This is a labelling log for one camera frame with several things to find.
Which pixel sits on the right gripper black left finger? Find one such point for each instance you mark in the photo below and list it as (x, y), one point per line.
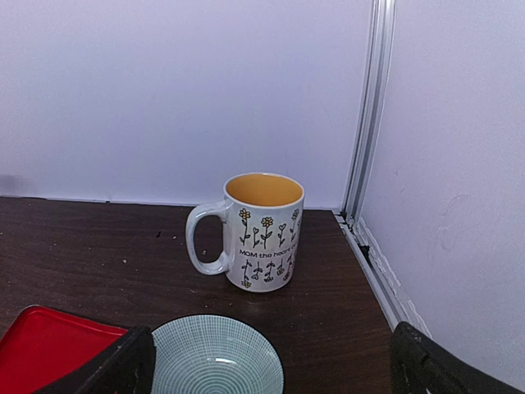
(126, 366)

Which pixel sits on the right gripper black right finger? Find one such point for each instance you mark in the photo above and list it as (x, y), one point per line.
(419, 365)

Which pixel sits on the red box lid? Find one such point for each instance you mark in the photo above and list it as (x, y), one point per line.
(45, 344)

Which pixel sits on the light blue bowl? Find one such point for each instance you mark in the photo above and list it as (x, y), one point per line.
(208, 353)

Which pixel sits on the white mug orange inside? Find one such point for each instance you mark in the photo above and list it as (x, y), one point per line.
(261, 216)

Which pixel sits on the right aluminium frame post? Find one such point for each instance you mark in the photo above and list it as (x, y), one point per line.
(395, 304)

